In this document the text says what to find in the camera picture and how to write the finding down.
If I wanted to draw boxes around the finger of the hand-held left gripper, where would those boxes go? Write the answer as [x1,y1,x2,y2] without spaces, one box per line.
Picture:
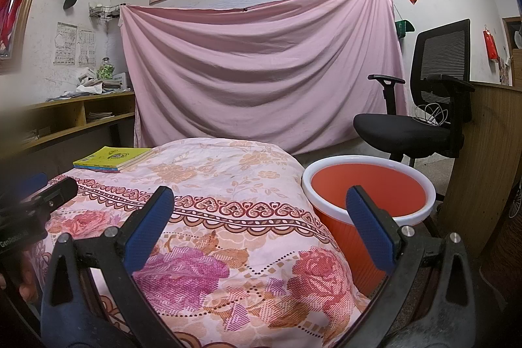
[16,172,49,194]
[20,177,79,219]

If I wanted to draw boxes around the white cable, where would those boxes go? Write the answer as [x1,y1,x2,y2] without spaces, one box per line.
[415,103,449,125]

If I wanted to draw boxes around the wooden cabinet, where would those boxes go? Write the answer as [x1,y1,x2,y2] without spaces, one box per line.
[438,81,522,259]

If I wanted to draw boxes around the red hanging packet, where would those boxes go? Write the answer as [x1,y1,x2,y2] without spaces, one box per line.
[483,29,500,61]

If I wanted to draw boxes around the pile of papers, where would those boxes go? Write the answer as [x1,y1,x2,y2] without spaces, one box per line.
[47,67,133,102]

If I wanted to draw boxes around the yellow book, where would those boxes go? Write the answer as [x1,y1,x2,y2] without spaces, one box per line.
[72,146,153,171]

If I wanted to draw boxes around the person's left hand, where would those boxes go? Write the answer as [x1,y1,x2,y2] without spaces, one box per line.
[0,254,41,304]

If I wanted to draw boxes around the glass jar with green contents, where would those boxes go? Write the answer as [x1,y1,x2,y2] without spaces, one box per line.
[97,58,115,80]

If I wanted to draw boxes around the orange bucket with white rim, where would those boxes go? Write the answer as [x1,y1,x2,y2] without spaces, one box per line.
[302,155,437,297]

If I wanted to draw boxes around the floral printed blanket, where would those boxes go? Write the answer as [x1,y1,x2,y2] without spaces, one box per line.
[24,137,380,348]

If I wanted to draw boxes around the wooden shelf unit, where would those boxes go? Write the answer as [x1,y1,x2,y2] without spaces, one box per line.
[0,91,136,169]

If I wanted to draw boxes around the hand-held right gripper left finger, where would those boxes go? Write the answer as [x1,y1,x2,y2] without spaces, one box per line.
[40,186,184,348]

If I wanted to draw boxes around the pink hanging sheet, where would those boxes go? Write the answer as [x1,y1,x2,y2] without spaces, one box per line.
[118,0,408,155]

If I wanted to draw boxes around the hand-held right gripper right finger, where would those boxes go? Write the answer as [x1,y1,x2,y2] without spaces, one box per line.
[334,185,488,348]

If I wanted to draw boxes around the blue book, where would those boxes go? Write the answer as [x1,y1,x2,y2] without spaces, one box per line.
[73,164,123,174]

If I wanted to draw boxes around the wooden door frame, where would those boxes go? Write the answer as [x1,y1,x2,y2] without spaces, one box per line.
[501,17,522,59]

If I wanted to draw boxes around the black office chair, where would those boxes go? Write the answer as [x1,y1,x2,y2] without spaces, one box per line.
[353,19,476,169]

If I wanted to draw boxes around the small white wall calendar sheet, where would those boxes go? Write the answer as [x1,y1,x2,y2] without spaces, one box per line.
[77,29,95,65]

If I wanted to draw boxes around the red window banners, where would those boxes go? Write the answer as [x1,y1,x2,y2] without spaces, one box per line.
[0,0,33,59]

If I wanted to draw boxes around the wire wall rack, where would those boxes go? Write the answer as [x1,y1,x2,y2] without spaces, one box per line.
[89,3,122,21]

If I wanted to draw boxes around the large white wall calendar sheet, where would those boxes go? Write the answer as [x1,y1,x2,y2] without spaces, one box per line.
[54,22,78,66]

